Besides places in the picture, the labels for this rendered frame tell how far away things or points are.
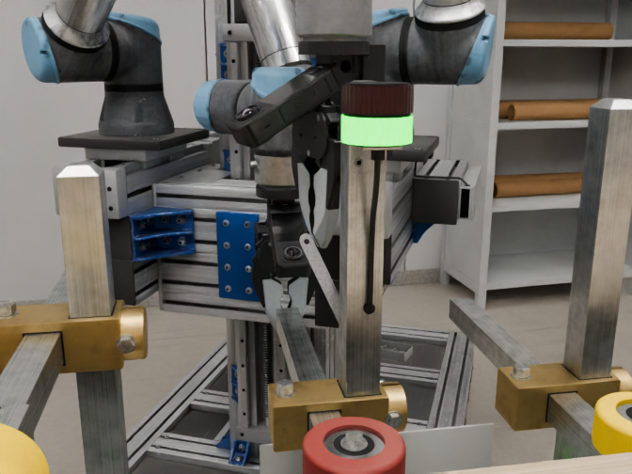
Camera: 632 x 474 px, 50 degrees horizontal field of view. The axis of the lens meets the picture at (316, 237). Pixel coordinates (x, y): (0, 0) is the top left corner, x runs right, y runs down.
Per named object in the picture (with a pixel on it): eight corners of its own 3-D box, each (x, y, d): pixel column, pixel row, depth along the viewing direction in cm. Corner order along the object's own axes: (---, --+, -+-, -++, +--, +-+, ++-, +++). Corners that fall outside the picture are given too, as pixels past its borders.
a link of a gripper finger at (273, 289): (281, 323, 100) (280, 263, 97) (286, 339, 94) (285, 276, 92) (260, 324, 99) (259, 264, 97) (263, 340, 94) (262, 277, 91)
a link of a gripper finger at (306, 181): (358, 241, 75) (359, 158, 73) (311, 248, 72) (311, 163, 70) (343, 235, 78) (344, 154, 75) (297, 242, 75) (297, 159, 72)
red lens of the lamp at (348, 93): (335, 109, 59) (335, 83, 59) (401, 108, 60) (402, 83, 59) (349, 115, 53) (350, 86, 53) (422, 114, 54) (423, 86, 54)
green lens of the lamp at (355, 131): (334, 137, 60) (335, 112, 59) (400, 136, 61) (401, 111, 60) (349, 147, 54) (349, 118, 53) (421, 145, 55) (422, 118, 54)
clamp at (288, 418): (268, 426, 71) (267, 382, 69) (393, 415, 73) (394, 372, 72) (274, 457, 65) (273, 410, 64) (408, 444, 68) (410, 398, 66)
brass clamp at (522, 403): (492, 405, 75) (495, 364, 74) (603, 396, 78) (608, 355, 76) (516, 435, 70) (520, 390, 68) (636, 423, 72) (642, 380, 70)
